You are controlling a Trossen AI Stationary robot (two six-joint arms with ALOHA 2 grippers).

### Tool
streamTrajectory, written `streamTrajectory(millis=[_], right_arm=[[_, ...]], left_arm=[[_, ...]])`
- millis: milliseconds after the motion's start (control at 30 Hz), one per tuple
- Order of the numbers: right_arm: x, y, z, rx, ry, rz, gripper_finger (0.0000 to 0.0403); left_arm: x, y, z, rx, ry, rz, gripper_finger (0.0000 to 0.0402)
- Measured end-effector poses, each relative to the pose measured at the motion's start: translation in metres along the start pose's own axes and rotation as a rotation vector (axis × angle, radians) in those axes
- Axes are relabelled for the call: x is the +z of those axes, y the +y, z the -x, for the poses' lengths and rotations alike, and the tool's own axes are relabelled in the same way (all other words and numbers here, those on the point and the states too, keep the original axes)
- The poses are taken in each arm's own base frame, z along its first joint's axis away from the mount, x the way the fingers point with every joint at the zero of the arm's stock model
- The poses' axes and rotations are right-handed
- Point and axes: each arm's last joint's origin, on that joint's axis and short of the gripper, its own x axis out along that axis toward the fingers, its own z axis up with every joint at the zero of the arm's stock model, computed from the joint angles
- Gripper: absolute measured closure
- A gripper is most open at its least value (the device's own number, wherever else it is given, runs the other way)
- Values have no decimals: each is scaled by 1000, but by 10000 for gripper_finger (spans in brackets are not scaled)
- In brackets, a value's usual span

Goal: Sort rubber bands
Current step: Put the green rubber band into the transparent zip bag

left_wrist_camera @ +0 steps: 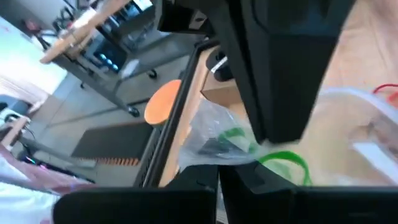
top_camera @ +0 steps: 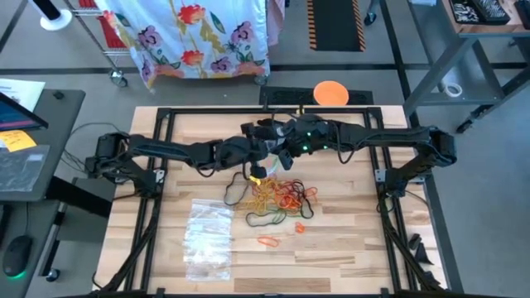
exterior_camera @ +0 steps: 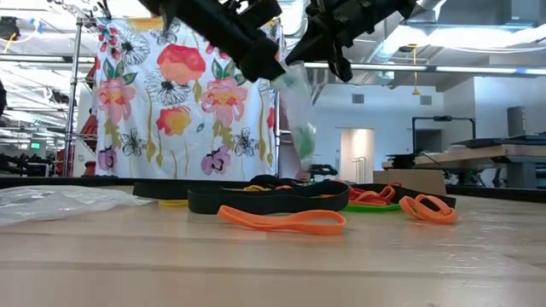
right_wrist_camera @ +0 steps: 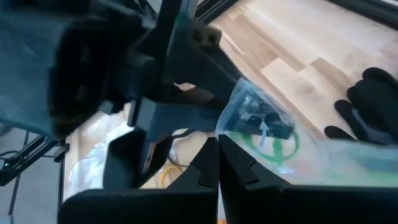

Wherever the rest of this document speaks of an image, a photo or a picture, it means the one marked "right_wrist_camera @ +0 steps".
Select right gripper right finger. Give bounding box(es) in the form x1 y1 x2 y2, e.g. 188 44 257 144
218 133 294 191

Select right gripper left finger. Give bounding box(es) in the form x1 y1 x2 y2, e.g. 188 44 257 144
167 136 220 191

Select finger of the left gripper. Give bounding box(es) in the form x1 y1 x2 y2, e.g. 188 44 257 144
127 98 225 138
163 19 295 139

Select green rubber band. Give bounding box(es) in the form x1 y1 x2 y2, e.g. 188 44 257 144
241 129 301 166
272 136 282 166

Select clear plastic zip bag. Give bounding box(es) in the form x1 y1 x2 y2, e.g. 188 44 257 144
214 77 398 188
67 119 144 191

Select grey work glove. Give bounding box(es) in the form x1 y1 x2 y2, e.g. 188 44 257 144
324 66 398 146

